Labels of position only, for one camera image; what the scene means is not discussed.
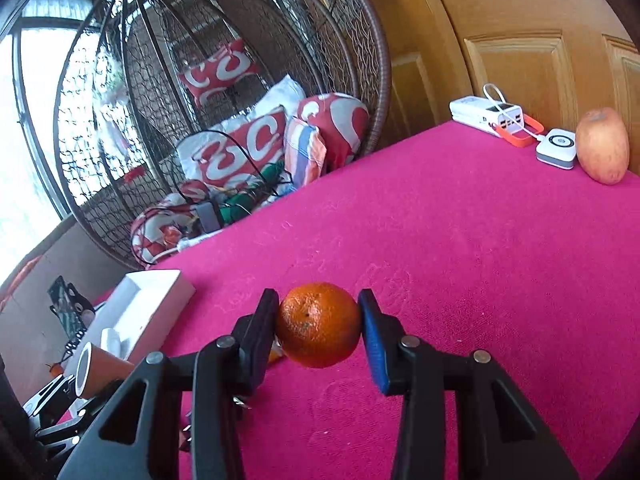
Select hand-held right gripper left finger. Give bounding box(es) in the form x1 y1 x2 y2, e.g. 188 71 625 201
57 287 281 480

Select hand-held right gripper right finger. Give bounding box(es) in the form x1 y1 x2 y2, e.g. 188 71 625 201
357 288 581 480

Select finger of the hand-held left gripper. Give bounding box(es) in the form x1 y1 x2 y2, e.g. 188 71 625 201
35 402 108 453
20 374 76 418

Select orange tangerine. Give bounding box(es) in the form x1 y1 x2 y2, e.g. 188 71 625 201
275 282 362 369

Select brown paper cup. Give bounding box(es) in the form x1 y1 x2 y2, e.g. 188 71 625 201
74 341 136 401

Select black patterned card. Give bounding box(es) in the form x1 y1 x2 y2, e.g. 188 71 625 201
47 275 96 346

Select white foam box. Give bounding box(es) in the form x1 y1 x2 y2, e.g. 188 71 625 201
85 269 197 361

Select pink tablecloth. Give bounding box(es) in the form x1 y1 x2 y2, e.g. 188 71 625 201
90 120 640 480

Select green cloth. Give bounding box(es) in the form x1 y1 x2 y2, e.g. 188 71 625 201
220 162 286 223

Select crumpled red white cushion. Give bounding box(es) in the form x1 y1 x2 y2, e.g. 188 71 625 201
131 205 201 267

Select large red white cushion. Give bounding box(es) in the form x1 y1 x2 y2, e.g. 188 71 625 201
192 106 288 188

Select striped orange cushion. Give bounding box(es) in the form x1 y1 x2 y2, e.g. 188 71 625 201
284 116 327 188

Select red white cushions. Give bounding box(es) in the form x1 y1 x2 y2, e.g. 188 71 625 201
131 129 297 266

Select white pillow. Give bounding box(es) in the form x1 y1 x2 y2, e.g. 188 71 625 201
175 74 307 171

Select white power bank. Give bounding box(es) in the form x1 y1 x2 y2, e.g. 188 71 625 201
449 96 525 137

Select small red white cushion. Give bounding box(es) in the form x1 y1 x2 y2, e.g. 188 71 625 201
177 40 261 106

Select white and grey square device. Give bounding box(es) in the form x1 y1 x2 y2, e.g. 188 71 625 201
536 128 578 171

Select window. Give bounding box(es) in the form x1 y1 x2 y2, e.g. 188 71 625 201
0 0 101 281

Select wicker hanging chair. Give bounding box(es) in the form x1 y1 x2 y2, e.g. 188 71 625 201
52 0 392 271

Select red apple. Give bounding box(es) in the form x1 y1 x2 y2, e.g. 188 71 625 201
575 107 630 185

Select orange strap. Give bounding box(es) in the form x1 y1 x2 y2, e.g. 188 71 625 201
499 114 546 149

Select white charging cable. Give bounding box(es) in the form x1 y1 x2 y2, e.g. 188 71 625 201
482 83 551 142

